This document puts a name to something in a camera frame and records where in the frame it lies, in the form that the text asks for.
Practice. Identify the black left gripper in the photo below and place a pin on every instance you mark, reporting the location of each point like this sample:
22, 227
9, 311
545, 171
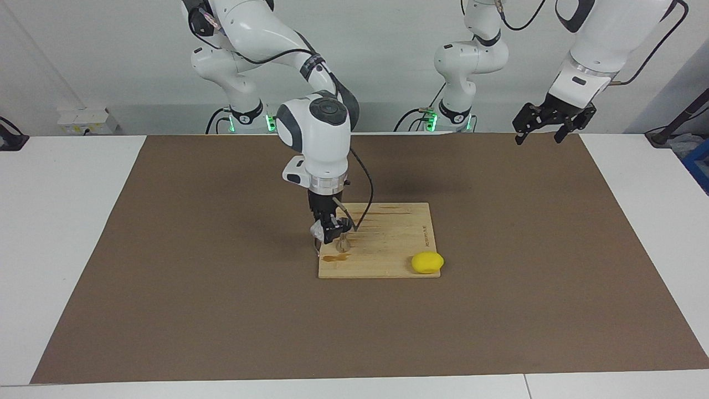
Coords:
562, 106

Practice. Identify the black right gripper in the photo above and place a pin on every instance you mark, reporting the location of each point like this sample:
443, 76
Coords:
324, 204

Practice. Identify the steel double jigger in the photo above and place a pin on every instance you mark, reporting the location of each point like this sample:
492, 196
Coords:
343, 245

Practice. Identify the small clear cup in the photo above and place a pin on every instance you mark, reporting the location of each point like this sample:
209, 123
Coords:
314, 230

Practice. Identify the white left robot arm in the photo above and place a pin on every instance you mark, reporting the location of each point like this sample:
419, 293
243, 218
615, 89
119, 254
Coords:
609, 33

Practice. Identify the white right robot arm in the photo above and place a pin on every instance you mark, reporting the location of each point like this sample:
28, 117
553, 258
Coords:
321, 138

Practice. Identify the wooden cutting board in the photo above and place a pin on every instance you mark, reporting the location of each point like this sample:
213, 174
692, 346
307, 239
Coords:
388, 238

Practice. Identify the yellow lemon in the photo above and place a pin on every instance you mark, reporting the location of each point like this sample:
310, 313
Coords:
427, 262

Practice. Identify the black stand leg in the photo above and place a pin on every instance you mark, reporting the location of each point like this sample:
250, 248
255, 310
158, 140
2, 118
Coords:
662, 136

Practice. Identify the clear plastic bag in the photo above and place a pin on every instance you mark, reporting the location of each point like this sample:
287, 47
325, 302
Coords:
684, 145

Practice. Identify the brown table mat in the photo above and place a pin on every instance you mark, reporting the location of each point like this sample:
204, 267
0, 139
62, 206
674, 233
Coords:
221, 321

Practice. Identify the blue crate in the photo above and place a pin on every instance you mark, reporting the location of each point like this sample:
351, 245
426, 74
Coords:
699, 166

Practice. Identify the white power strip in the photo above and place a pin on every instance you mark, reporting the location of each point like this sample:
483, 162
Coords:
88, 122

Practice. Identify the black clamp mount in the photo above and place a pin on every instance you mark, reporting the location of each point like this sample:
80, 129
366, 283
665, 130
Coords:
11, 141

